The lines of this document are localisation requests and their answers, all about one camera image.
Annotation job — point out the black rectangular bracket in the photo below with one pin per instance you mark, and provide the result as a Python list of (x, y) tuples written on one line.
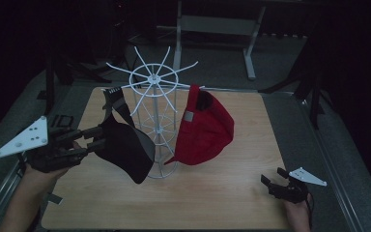
[(65, 116)]

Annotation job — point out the red baseball cap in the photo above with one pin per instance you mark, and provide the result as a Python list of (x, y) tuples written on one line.
[(206, 135)]

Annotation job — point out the black metal stand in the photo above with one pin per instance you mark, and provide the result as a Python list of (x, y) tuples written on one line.
[(49, 90), (315, 96)]

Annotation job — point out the grey black baseball cap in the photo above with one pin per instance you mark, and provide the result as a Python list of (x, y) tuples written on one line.
[(125, 151)]

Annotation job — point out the white metal desk frame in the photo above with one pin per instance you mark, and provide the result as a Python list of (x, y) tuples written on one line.
[(219, 25)]

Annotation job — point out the person's left hand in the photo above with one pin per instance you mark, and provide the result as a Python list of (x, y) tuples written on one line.
[(42, 179)]

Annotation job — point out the person's right hand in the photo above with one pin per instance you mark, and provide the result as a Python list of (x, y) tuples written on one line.
[(298, 216)]

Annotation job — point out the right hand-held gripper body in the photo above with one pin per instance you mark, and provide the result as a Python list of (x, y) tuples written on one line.
[(291, 191)]

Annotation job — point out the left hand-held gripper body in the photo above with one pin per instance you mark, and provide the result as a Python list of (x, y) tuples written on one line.
[(29, 138)]

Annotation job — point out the aluminium frame rail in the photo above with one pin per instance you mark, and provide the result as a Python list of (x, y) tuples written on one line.
[(3, 196), (329, 161)]

